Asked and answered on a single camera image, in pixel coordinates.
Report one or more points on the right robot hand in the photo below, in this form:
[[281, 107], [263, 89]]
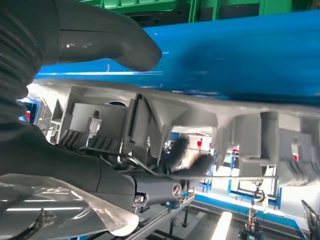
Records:
[[62, 172]]

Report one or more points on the blue metal shelf rack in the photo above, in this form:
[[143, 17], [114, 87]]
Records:
[[225, 59]]

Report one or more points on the green plastic crate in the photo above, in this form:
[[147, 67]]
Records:
[[149, 5]]

